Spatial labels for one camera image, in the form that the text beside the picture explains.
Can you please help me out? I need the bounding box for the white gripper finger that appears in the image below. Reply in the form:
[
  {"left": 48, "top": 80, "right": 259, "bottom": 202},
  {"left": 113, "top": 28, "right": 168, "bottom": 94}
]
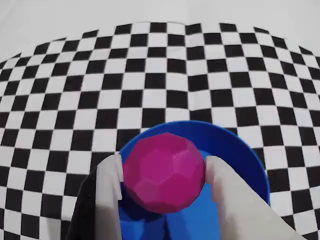
[
  {"left": 67, "top": 153, "right": 125, "bottom": 240},
  {"left": 206, "top": 154, "right": 307, "bottom": 240}
]

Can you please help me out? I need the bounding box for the pink faceted ball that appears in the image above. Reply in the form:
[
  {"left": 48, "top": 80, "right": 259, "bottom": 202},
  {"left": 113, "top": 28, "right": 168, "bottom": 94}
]
[{"left": 122, "top": 132, "right": 207, "bottom": 215}]

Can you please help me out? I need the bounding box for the blue round box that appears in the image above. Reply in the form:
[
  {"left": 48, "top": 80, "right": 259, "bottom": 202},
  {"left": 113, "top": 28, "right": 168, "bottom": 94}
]
[{"left": 117, "top": 119, "right": 272, "bottom": 240}]

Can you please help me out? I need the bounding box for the checkered print white mat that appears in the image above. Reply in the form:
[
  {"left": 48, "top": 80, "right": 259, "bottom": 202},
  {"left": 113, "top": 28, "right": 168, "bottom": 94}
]
[{"left": 0, "top": 0, "right": 320, "bottom": 240}]

